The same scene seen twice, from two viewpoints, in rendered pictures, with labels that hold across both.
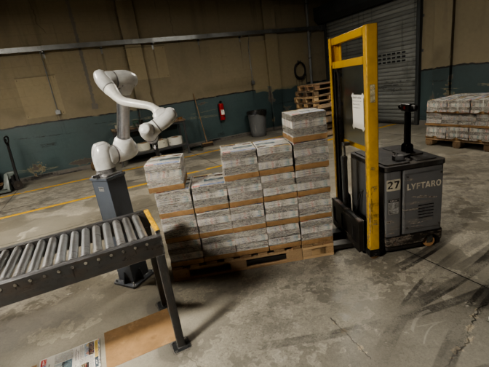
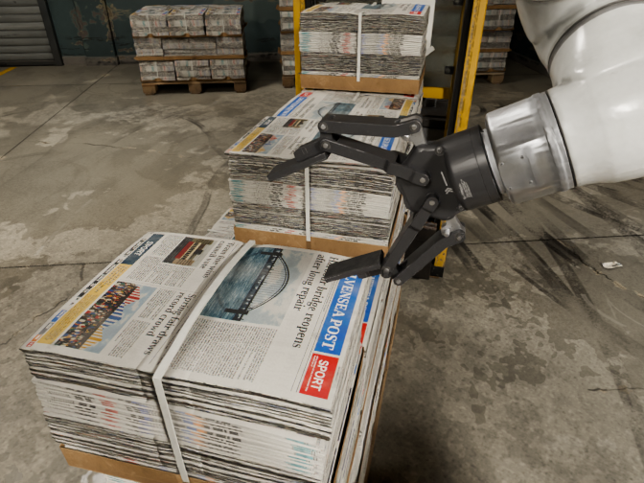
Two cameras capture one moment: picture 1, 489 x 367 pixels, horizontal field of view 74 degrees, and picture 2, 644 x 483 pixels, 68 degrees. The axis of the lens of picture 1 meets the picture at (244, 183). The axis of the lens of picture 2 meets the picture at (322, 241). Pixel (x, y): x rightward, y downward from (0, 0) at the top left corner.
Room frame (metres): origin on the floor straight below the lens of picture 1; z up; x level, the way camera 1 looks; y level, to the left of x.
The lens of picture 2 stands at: (2.39, 1.07, 1.46)
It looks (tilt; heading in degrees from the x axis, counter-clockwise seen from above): 32 degrees down; 288
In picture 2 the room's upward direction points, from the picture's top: straight up
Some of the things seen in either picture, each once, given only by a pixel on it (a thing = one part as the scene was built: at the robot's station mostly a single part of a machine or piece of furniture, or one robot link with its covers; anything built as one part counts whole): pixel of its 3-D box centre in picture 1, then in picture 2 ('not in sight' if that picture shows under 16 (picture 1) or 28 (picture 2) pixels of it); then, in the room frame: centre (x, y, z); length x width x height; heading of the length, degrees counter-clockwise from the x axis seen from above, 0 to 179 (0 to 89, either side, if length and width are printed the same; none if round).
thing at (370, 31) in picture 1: (370, 147); (462, 83); (2.46, -1.02, 0.97); 0.09 x 0.09 x 1.75; 4
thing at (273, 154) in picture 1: (271, 156); (346, 145); (2.75, -0.27, 0.95); 0.38 x 0.29 x 0.23; 2
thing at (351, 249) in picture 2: (239, 170); (323, 216); (2.73, 0.03, 0.86); 0.38 x 0.29 x 0.04; 4
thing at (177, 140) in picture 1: (150, 137); not in sight; (8.50, 2.24, 0.55); 1.80 x 0.70 x 1.09; 113
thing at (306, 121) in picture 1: (307, 183); (359, 192); (2.76, -0.56, 0.65); 0.39 x 0.30 x 1.29; 4
